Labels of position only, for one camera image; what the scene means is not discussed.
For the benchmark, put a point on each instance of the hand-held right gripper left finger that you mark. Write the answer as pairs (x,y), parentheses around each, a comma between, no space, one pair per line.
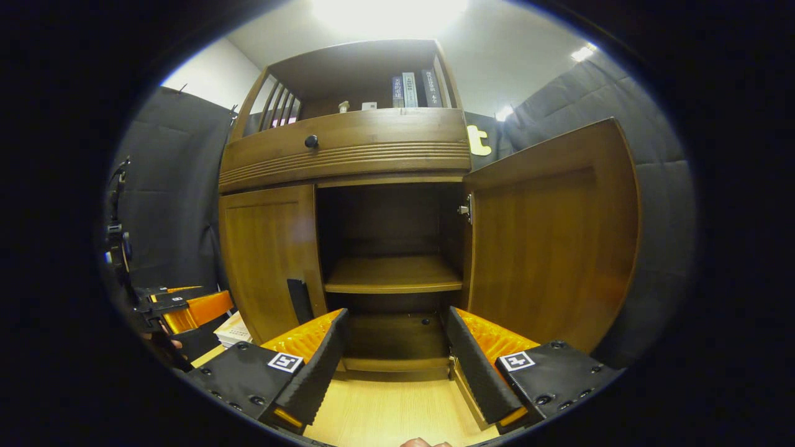
(320,372)

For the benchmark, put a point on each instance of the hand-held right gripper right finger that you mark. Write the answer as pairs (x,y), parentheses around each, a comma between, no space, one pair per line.
(478,372)

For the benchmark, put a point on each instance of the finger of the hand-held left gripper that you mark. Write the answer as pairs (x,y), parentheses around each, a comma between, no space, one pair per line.
(205,310)
(180,290)

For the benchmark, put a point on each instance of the wooden shoe cabinet door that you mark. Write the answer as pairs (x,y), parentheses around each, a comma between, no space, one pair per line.
(267,261)
(553,248)

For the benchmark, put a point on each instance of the wooden double-door shoe cabinet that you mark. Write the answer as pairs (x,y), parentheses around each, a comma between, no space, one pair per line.
(385,217)

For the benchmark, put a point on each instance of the metal door hinge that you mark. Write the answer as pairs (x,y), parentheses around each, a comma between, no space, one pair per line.
(466,209)

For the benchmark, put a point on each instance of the small stack of books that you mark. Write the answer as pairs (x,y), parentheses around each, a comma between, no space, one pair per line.
(233,329)

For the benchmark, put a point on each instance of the wooden inner shelf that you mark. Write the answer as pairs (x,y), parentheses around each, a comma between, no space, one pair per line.
(391,273)

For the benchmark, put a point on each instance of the black drawer knob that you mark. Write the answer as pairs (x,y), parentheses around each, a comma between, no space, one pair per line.
(311,141)

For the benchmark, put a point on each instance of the small ceiling light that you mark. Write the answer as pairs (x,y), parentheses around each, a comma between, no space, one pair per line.
(582,53)
(504,113)

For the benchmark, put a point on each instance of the dark book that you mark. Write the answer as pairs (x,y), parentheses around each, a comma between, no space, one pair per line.
(431,88)

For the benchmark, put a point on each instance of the grey book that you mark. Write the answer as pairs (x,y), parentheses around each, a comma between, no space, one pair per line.
(410,90)

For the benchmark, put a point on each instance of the navy blue book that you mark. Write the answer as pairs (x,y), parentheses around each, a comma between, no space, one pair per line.
(397,92)

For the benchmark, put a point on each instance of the large ceiling light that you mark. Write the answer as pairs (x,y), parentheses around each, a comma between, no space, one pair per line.
(388,15)

